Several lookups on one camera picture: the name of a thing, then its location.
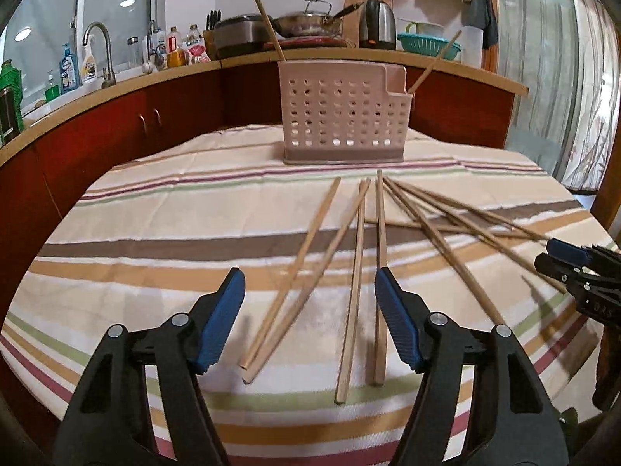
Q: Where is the teal plastic colander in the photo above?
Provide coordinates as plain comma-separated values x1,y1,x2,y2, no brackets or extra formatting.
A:
397,33,461,61

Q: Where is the steel kitchen faucet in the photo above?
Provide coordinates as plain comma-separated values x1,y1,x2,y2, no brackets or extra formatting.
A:
82,21,118,90

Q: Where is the red induction cooker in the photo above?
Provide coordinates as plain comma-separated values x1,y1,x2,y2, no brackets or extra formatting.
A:
279,36,355,50

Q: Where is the orange oil bottle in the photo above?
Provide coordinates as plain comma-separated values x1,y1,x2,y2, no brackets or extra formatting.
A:
166,26,185,68

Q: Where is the wooden chopstick in basket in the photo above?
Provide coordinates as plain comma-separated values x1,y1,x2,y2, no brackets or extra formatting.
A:
408,30,462,96
255,0,286,62

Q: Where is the white mug green handle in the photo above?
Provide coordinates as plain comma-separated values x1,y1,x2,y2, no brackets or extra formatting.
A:
405,21,444,38

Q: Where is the steel wok with lid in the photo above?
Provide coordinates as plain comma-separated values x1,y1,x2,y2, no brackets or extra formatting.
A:
271,0,362,38

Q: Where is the white spray bottle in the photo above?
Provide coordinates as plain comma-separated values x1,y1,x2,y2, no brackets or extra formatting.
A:
80,36,97,84

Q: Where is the black rice cooker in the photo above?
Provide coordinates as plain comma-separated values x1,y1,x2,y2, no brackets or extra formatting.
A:
213,14,271,59

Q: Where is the small green soap bottle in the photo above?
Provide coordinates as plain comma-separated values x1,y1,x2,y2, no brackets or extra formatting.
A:
44,73,60,103

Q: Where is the steel electric kettle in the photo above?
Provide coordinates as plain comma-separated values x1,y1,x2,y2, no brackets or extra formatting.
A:
359,0,397,50

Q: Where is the wooden chopstick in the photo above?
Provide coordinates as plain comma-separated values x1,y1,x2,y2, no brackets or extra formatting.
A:
255,0,286,62
385,221,529,240
381,179,536,304
239,177,341,369
371,168,389,387
380,178,505,325
334,181,368,405
396,181,550,241
242,179,371,384
408,30,462,96

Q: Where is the white plastic container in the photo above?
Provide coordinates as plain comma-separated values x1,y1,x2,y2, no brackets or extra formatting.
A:
459,25,483,68

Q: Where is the dark hanging cloth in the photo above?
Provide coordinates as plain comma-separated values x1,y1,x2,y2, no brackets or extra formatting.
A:
464,0,498,49

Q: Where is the green thermos bottle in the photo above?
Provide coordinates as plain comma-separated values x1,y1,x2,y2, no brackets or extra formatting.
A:
0,59,24,145

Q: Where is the window with curtain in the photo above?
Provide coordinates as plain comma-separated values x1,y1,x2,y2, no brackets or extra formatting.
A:
1,0,163,111

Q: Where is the blue detergent bottle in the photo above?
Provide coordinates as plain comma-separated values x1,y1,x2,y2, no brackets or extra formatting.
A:
59,43,80,94

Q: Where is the wooden kitchen countertop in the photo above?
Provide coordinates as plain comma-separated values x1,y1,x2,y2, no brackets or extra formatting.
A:
1,47,528,164

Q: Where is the red white seasoning bag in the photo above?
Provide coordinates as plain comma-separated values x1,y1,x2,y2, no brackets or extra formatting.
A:
184,24,210,64

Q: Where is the pink perforated utensil basket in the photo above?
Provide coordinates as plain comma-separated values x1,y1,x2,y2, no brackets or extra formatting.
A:
278,60,414,165

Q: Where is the striped tablecloth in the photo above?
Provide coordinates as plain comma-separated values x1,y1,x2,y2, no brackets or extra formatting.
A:
1,126,618,465

